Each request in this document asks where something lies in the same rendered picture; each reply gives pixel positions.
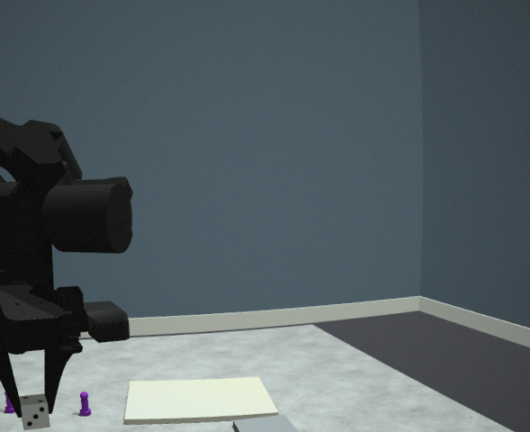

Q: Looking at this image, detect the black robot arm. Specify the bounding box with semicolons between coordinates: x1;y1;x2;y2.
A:
0;118;133;355

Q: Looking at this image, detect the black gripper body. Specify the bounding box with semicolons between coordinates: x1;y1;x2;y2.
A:
0;250;130;347

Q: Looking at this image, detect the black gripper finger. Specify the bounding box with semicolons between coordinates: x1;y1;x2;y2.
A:
44;342;83;414
0;350;22;418

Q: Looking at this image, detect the grey die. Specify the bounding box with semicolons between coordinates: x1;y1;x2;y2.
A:
19;393;50;430

